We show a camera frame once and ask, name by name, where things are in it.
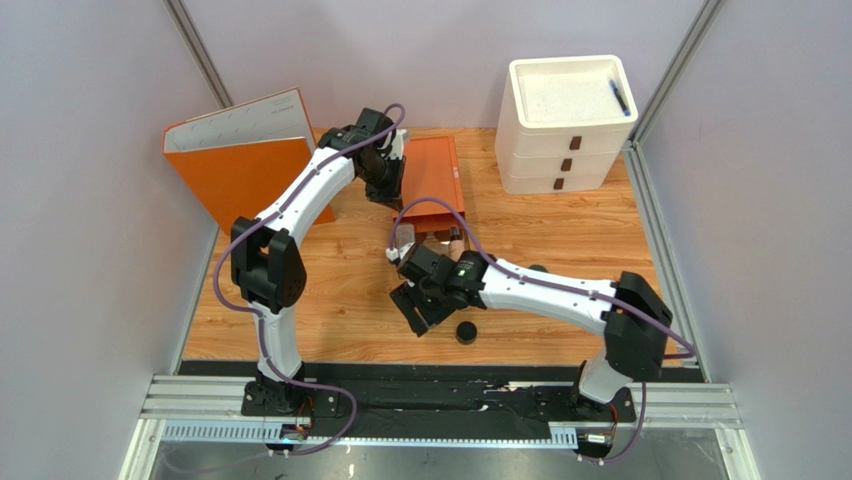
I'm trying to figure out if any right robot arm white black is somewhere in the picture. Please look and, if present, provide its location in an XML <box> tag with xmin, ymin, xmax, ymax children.
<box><xmin>386</xmin><ymin>243</ymin><xmax>672</xmax><ymax>408</ymax></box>

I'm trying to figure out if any blue pen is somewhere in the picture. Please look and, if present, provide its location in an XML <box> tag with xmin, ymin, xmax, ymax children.
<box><xmin>608</xmin><ymin>79</ymin><xmax>631</xmax><ymax>117</ymax></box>

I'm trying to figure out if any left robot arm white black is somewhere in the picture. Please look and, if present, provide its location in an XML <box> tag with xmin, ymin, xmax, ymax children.
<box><xmin>226</xmin><ymin>108</ymin><xmax>409</xmax><ymax>416</ymax></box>

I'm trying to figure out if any black jar lid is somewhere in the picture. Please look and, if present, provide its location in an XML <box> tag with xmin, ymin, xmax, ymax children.
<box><xmin>455</xmin><ymin>321</ymin><xmax>478</xmax><ymax>345</ymax></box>

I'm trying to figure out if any clear plastic bottle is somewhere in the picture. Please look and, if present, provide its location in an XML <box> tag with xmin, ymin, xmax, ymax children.
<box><xmin>394</xmin><ymin>222</ymin><xmax>416</xmax><ymax>249</ymax></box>

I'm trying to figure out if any orange white ring binder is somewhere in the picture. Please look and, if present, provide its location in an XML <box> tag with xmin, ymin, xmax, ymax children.
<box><xmin>162</xmin><ymin>88</ymin><xmax>316</xmax><ymax>233</ymax></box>

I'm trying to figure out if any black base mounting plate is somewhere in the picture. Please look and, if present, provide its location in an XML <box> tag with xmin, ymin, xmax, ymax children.
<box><xmin>240</xmin><ymin>379</ymin><xmax>638</xmax><ymax>423</ymax></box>

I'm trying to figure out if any orange makeup drawer box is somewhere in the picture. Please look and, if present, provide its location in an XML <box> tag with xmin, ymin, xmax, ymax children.
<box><xmin>402</xmin><ymin>135</ymin><xmax>465</xmax><ymax>241</ymax></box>

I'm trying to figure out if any aluminium rail frame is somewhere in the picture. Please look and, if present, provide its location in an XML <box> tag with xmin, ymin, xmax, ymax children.
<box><xmin>121</xmin><ymin>362</ymin><xmax>759</xmax><ymax>479</ymax></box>

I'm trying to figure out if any BB cream foundation bottle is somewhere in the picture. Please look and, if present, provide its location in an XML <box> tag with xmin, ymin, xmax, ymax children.
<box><xmin>447</xmin><ymin>225</ymin><xmax>466</xmax><ymax>261</ymax></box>

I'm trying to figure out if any clear acrylic drawer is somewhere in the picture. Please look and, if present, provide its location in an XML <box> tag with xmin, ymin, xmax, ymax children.
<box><xmin>401</xmin><ymin>214</ymin><xmax>470</xmax><ymax>257</ymax></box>

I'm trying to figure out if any white three-drawer cabinet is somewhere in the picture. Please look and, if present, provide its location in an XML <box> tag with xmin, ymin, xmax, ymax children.
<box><xmin>495</xmin><ymin>54</ymin><xmax>638</xmax><ymax>195</ymax></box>

